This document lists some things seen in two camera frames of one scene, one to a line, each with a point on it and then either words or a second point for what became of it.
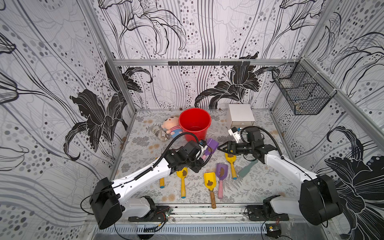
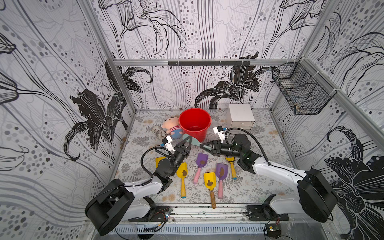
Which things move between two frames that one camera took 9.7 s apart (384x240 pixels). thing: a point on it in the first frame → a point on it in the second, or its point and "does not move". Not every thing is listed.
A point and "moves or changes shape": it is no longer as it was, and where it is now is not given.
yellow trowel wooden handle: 210,179 does not move
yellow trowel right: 232,160 does not move
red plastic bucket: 196,121 does not move
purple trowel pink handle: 212,145 moves or changes shape
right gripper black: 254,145 → 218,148
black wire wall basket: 307,91 does not move
